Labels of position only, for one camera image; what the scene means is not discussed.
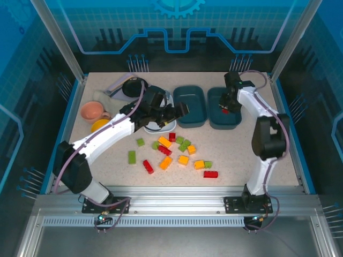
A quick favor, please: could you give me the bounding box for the orange long lego brick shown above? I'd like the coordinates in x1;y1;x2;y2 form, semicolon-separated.
157;136;173;149
159;156;173;170

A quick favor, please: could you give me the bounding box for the white rectangular plastic container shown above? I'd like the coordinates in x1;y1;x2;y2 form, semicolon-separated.
143;89;177;134

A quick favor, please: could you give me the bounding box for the teal rectangular plastic container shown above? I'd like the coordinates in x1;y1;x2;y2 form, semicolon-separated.
173;85;208;129
207;87;243;130

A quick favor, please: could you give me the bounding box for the black round pan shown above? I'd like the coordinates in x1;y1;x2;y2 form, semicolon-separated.
122;77;148;99

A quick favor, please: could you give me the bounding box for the wooden utensil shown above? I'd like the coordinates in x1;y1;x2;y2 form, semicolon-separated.
111;75;138;92

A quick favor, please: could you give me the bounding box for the lilac cutting board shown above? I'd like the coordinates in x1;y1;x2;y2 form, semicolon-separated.
106;73;151;101

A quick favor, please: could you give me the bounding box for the beige cloth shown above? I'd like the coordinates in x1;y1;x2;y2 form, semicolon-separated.
93;89;136;115

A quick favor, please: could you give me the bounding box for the grey utensil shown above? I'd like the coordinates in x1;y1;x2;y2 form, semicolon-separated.
104;80;126;96

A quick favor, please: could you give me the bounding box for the yellow bowl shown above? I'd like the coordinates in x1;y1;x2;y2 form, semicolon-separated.
91;119;110;134

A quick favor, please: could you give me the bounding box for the pink cup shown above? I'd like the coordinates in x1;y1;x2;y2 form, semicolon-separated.
81;101;112;124

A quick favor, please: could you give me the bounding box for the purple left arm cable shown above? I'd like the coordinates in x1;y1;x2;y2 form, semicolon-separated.
53;80;147;233

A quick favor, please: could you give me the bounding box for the aluminium frame post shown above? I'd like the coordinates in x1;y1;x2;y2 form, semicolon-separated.
269;0;324;84
29;0;88;82

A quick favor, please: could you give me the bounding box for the aluminium table frame rail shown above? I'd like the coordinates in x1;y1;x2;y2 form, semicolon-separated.
36;186;321;215

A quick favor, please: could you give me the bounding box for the slotted grey cable duct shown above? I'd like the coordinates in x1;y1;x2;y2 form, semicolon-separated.
42;217;246;228

